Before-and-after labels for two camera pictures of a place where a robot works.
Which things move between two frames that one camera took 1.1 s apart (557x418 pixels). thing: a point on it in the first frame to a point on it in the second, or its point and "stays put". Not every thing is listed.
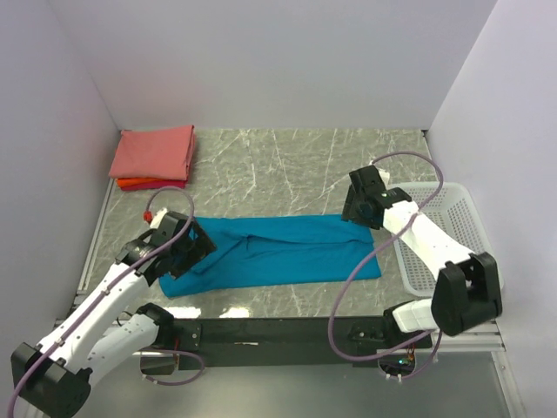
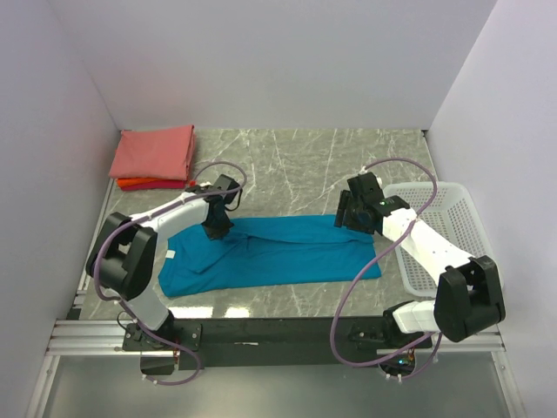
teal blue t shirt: (258, 252) stays put
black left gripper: (201, 246) to (219, 232)
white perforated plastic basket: (451, 205) stays put
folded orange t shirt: (124, 181) stays put
